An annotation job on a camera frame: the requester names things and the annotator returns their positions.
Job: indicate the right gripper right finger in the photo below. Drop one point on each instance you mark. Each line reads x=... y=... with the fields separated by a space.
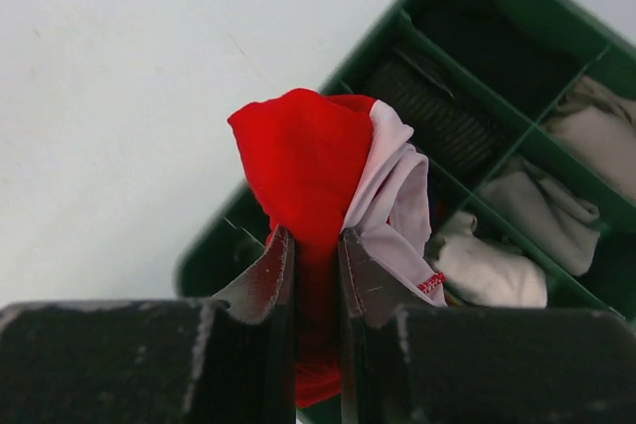
x=405 y=361

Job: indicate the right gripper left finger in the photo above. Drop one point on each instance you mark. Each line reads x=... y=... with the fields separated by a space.
x=149 y=369

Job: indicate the red underwear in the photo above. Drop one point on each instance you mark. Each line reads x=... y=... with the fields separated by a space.
x=317 y=165

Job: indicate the white rolled cloth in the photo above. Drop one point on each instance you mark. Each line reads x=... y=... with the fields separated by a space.
x=485 y=272

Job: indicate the light grey rolled cloth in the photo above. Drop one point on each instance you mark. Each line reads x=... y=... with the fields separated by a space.
x=563 y=226

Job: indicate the black striped rolled cloth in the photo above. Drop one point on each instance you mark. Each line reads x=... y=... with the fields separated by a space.
x=450 y=127

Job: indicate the green compartment tray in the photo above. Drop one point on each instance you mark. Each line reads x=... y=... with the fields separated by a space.
x=239 y=236

